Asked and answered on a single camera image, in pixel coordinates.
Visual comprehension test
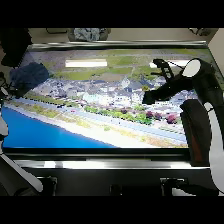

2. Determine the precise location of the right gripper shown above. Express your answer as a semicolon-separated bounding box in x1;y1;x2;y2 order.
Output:
141;87;168;105

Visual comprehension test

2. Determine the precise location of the blue shirt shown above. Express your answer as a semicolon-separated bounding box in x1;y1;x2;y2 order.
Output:
9;61;51;99

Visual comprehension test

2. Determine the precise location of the dark grey garment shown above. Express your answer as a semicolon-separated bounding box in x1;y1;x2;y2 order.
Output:
179;98;212;167

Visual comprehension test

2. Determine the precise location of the heap of clothes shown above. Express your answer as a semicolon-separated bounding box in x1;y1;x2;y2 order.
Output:
67;28;111;43

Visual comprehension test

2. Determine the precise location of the silver frame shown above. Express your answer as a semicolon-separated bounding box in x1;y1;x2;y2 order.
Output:
12;39;215;197

